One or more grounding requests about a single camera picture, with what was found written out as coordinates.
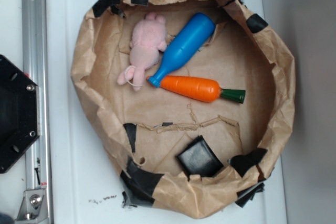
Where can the blue plastic bottle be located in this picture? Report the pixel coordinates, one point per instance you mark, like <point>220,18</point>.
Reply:
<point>184,46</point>

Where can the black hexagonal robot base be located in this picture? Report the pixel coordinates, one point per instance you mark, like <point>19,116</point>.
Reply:
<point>19,119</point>

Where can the orange toy carrot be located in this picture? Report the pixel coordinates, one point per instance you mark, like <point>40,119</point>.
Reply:
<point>201,89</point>

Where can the brown paper bag basin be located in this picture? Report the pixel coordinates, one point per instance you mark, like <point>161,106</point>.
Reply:
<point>143,131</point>

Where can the black square block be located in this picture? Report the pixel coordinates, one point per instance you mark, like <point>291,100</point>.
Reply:
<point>198,159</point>

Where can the metal corner bracket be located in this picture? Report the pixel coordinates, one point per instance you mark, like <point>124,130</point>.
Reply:
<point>33,208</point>

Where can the aluminium extrusion rail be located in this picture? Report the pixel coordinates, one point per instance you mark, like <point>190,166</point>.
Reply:
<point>38,158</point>

